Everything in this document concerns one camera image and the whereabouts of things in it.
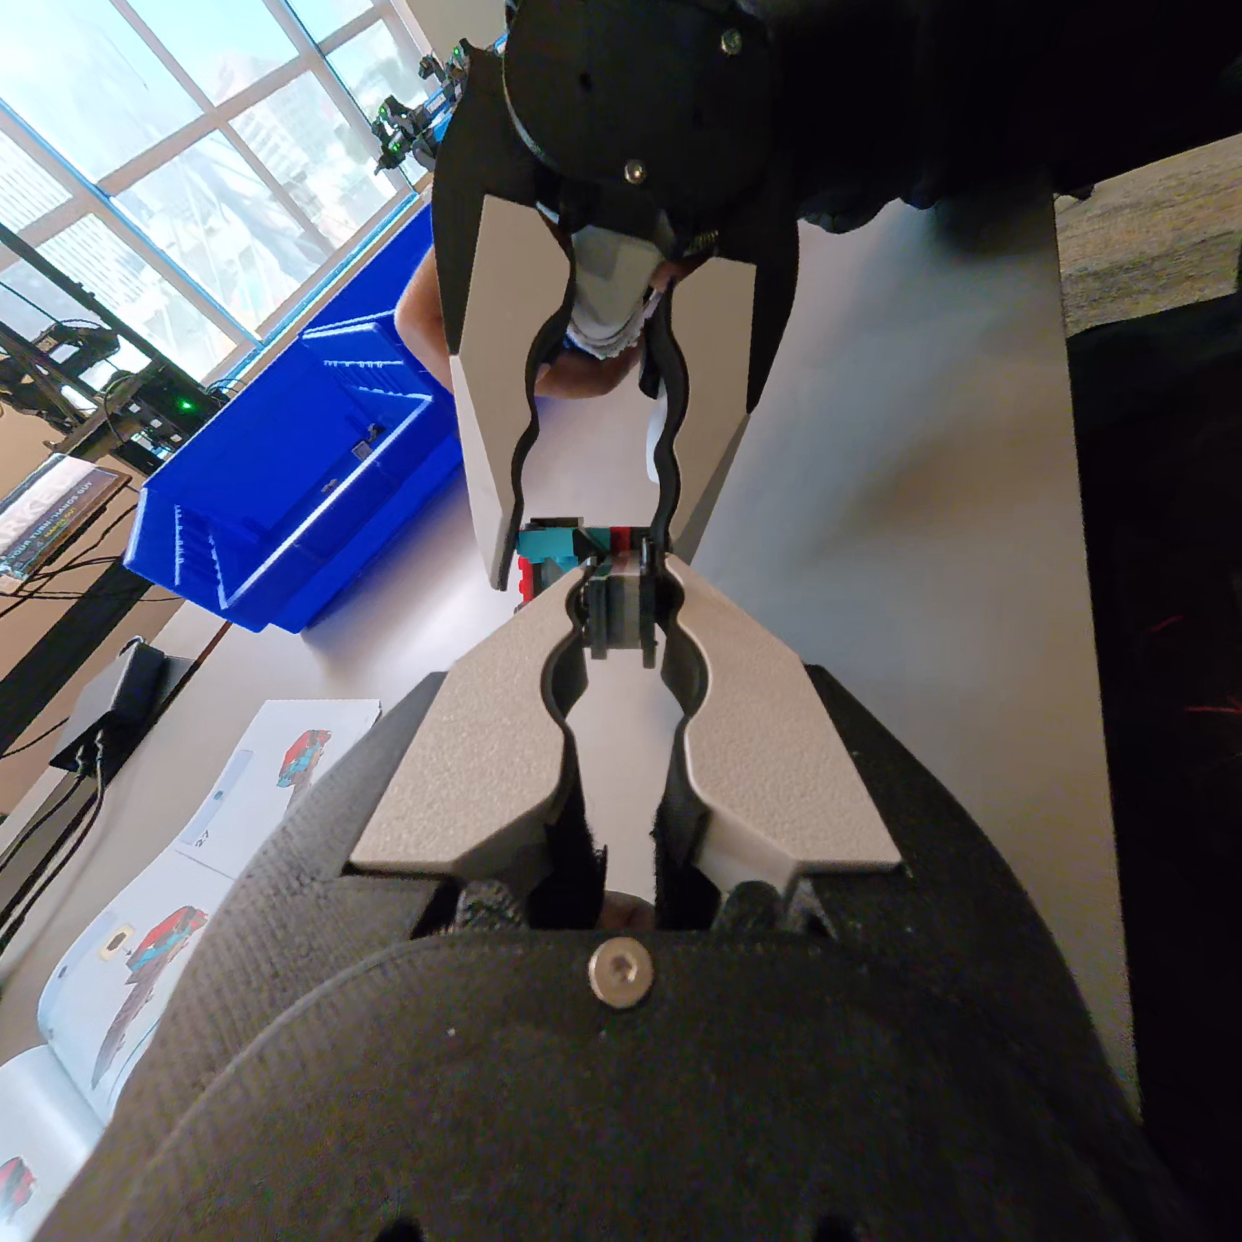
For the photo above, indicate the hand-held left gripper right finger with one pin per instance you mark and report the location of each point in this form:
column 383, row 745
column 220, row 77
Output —
column 785, row 766

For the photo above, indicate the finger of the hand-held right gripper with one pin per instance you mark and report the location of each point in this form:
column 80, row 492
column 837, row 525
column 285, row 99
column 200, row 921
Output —
column 494, row 339
column 717, row 387

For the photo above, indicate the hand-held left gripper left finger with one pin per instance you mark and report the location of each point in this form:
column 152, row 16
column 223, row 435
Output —
column 455, row 766

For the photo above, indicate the toy brick vehicle model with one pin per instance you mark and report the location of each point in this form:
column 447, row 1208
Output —
column 621, row 602

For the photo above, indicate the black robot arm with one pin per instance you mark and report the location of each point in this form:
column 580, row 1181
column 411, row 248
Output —
column 68, row 349
column 417, row 117

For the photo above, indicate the white desk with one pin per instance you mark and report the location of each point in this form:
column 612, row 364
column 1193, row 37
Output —
column 872, row 485

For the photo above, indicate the person's right hand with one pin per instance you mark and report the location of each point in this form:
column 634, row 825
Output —
column 421, row 330

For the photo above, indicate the brick instruction booklet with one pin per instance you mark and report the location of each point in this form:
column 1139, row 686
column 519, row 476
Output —
column 262, row 776

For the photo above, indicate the blue plastic bin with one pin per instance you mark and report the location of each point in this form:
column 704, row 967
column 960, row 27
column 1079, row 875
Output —
column 291, row 466

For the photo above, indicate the black power adapter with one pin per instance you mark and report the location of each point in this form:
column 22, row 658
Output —
column 126, row 689

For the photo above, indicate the person's dark clothing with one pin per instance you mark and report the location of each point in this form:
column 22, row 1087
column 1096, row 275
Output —
column 1019, row 77

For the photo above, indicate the dark printed board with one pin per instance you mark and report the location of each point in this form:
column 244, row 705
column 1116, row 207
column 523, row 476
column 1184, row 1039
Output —
column 58, row 515

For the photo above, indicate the large window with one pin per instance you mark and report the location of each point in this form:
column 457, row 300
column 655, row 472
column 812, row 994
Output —
column 58, row 58

